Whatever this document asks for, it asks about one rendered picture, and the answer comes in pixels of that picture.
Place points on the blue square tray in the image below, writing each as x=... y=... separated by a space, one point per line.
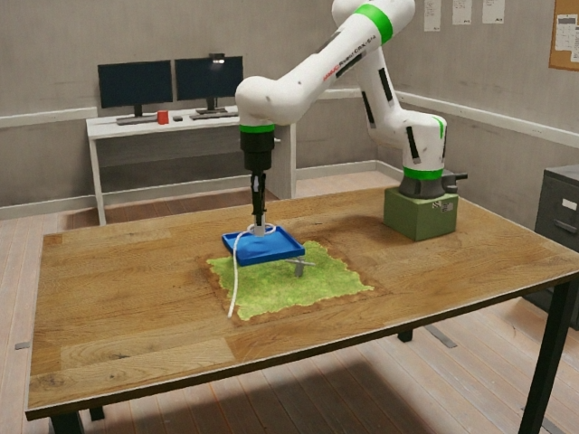
x=254 y=250

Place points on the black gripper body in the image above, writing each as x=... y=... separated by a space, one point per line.
x=257 y=163

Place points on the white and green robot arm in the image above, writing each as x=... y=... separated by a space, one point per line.
x=364 y=29

